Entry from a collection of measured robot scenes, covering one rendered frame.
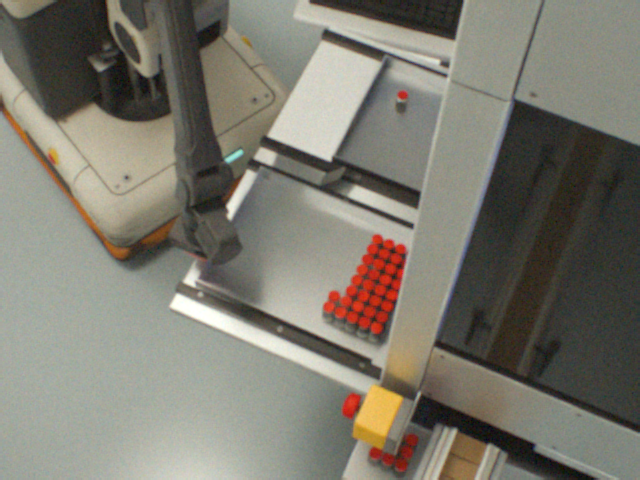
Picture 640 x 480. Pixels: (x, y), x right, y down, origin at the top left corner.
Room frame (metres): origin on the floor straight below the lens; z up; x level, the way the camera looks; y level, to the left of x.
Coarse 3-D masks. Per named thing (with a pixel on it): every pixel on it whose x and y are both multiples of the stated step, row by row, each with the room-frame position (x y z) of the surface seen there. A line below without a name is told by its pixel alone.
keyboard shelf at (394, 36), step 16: (304, 0) 1.54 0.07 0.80; (304, 16) 1.50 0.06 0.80; (320, 16) 1.50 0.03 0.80; (336, 16) 1.51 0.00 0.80; (352, 16) 1.51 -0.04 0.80; (352, 32) 1.47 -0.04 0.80; (368, 32) 1.47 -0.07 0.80; (384, 32) 1.47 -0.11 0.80; (400, 32) 1.47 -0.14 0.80; (416, 32) 1.48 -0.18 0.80; (400, 48) 1.44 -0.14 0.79; (416, 48) 1.44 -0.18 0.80; (432, 48) 1.44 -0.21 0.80; (448, 48) 1.44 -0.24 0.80
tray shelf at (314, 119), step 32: (320, 64) 1.32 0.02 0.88; (352, 64) 1.32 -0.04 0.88; (320, 96) 1.24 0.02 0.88; (352, 96) 1.25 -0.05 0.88; (288, 128) 1.16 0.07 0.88; (320, 128) 1.17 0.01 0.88; (288, 160) 1.09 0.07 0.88; (352, 192) 1.03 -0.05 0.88; (192, 320) 0.75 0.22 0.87; (224, 320) 0.75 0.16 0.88; (288, 352) 0.70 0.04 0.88; (384, 352) 0.71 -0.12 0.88; (352, 384) 0.65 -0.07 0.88
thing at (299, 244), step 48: (288, 192) 1.02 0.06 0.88; (240, 240) 0.91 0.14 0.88; (288, 240) 0.92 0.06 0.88; (336, 240) 0.92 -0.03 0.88; (384, 240) 0.93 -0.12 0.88; (240, 288) 0.81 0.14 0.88; (288, 288) 0.82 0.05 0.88; (336, 288) 0.83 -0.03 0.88; (336, 336) 0.73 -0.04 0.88; (384, 336) 0.74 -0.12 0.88
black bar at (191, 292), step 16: (176, 288) 0.80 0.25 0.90; (192, 288) 0.80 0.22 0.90; (208, 304) 0.77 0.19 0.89; (224, 304) 0.77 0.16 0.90; (240, 320) 0.75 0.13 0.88; (256, 320) 0.75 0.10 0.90; (288, 336) 0.72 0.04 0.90; (304, 336) 0.72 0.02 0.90; (320, 352) 0.70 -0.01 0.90; (336, 352) 0.70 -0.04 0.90; (352, 368) 0.67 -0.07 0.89; (368, 368) 0.67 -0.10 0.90
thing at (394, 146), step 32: (384, 64) 1.31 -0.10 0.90; (384, 96) 1.25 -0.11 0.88; (416, 96) 1.25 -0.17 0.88; (352, 128) 1.17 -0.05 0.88; (384, 128) 1.17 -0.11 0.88; (416, 128) 1.18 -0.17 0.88; (352, 160) 1.10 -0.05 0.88; (384, 160) 1.10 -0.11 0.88; (416, 160) 1.11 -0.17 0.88; (416, 192) 1.02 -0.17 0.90
